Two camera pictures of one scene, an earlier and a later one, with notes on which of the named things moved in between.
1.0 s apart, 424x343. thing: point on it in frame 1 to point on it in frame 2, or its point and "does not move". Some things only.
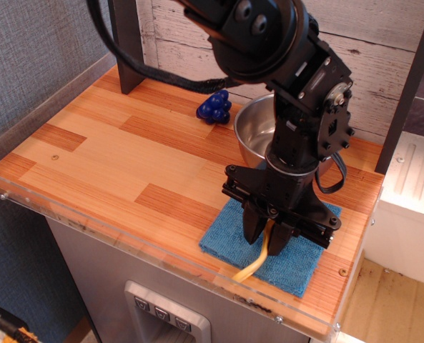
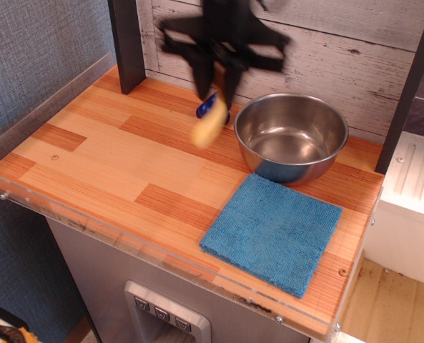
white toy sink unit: (403, 229) does not move
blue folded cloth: (225, 238) does not move
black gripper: (292, 200) to (229, 31)
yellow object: (8, 339) to (28, 337)
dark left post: (125, 29) does not move
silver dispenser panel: (155, 319) does not move
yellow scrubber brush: (242, 276) to (214, 120)
